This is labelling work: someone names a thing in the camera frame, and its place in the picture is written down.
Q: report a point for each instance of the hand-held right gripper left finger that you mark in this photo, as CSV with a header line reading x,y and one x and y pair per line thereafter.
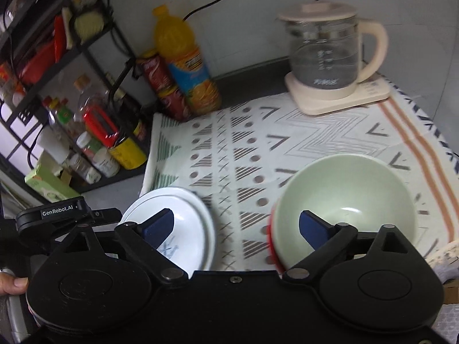
x,y
159,227

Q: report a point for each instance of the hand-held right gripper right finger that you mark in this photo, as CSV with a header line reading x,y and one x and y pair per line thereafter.
x,y
313,227

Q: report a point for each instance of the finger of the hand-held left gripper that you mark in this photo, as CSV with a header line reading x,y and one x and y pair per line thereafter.
x,y
105,215

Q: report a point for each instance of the pale green bowl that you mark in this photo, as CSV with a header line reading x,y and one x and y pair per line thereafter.
x,y
344,200

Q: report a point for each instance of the red bowl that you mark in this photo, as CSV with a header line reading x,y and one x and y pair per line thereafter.
x,y
274,243

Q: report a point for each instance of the person's left hand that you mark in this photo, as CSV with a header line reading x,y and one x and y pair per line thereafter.
x,y
12,283

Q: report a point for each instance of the green paper box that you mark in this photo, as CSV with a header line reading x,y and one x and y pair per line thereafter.
x,y
50,184

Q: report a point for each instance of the white seasoning jar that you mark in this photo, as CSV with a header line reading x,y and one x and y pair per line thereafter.
x,y
102,159

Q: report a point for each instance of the yellow lid jar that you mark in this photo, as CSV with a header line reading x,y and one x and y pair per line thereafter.
x,y
127,152

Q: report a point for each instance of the white plastic bottle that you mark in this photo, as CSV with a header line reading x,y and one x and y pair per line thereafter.
x,y
53,145

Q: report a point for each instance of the clear bottle with red label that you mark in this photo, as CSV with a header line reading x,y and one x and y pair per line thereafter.
x,y
98,122

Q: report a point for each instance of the small red cap bottle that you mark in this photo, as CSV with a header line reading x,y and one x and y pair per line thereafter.
x,y
64,114

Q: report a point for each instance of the patterned tablecloth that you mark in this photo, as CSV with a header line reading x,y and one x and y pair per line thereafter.
x,y
251,143

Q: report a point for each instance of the red snack can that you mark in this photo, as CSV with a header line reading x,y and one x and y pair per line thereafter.
x,y
165,86

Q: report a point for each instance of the red packet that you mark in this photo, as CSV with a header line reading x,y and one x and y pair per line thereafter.
x,y
37,62

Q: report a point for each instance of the cardboard box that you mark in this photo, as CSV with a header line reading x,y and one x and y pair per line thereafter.
x,y
452,294

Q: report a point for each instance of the orange juice bottle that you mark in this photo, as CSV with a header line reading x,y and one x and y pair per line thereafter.
x,y
186,64

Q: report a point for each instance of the black metal rack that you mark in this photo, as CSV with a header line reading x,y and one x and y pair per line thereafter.
x,y
89,43

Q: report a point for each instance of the pale noodle packet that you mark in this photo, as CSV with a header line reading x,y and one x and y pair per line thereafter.
x,y
88,25

